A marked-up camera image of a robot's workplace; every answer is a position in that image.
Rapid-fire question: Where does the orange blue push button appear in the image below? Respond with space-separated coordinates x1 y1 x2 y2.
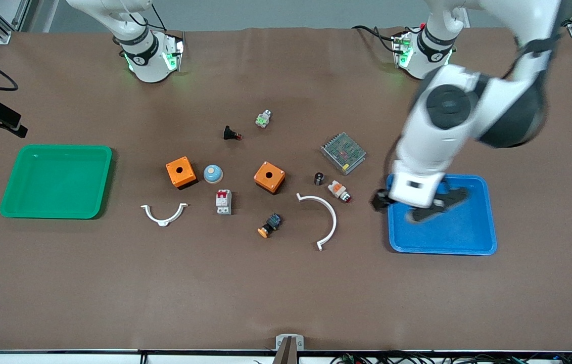
257 213 282 239

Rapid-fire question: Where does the metal mesh power supply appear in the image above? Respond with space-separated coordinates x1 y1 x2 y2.
320 132 367 176

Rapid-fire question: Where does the white orange red indicator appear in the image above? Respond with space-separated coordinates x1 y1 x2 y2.
327 180 352 204

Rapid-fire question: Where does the large white pipe clamp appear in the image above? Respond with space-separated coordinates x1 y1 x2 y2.
296 193 338 252

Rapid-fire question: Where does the white circuit breaker red switch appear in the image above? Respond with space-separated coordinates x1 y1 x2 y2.
215 189 232 215

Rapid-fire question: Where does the grey metal table bracket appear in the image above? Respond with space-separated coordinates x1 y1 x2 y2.
275 334 305 364

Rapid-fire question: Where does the orange button box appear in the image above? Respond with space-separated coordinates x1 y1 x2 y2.
165 156 199 191
253 161 286 195

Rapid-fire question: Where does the green plastic tray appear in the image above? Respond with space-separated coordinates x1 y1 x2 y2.
0 145 113 220

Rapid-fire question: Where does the blue plastic tray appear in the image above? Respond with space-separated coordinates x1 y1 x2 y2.
386 172 498 256

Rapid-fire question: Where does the black base cable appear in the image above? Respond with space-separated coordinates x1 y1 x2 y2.
352 24 399 52

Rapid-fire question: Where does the small white pipe clamp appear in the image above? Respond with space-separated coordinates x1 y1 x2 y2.
140 203 188 228

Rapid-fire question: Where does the blue dome push button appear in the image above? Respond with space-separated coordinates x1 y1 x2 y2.
203 165 224 185

